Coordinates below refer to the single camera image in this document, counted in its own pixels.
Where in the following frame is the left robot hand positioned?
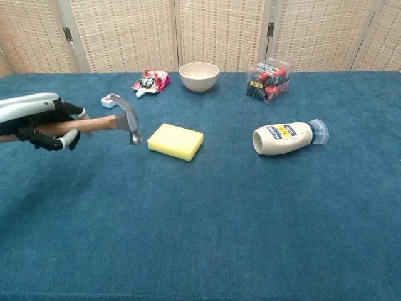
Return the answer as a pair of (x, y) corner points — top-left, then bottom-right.
(0, 92), (86, 152)

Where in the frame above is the wooden handle claw hammer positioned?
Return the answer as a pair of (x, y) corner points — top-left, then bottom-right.
(0, 93), (143, 146)

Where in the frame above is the yellow sponge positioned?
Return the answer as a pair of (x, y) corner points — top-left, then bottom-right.
(147, 122), (204, 162)

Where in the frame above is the white mahjong tile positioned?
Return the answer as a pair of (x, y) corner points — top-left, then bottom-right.
(100, 93), (119, 110)

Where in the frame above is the red snack pouch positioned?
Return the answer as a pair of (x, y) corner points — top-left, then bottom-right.
(130, 70), (172, 98)

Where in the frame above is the beige bowl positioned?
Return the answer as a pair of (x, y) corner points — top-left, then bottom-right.
(179, 61), (220, 93)

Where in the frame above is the blue table cloth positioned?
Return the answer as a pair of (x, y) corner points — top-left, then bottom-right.
(0, 71), (401, 301)

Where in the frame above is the bamboo folding screen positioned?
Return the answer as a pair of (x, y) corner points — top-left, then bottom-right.
(0, 0), (401, 78)

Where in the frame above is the clear plastic box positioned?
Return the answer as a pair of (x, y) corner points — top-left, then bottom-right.
(245, 57), (294, 105)

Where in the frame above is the mayonnaise squeeze bottle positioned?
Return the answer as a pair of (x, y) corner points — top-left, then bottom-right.
(252, 119), (330, 157)

